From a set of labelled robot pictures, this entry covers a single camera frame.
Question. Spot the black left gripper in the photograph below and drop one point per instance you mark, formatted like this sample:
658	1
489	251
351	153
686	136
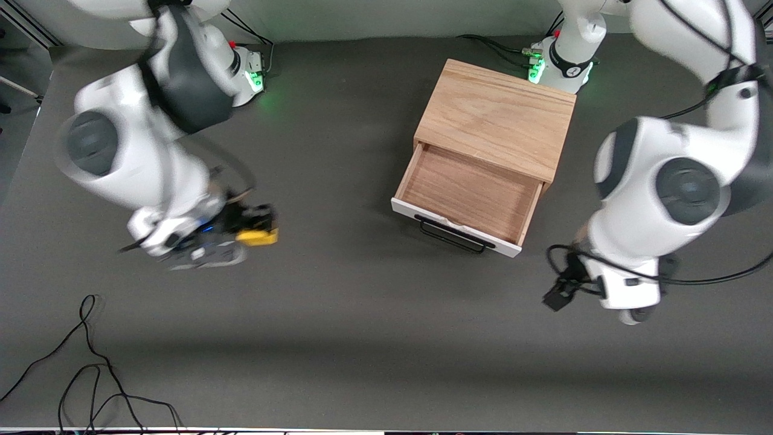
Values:
570	281

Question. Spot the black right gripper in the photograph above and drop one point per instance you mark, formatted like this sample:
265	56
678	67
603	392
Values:
237	217

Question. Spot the yellow wooden block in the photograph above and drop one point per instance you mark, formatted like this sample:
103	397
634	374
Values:
258	237

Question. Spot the white-fronted wooden drawer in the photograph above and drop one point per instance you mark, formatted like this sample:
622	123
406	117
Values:
471	193

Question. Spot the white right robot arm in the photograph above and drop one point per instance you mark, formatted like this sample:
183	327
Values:
151	121

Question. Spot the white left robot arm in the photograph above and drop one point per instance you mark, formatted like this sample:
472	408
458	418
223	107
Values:
676	181

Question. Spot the light wooden drawer cabinet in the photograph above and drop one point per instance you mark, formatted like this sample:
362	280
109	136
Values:
498	115

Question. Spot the aluminium frame rail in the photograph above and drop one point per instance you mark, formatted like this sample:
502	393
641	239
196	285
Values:
30	24

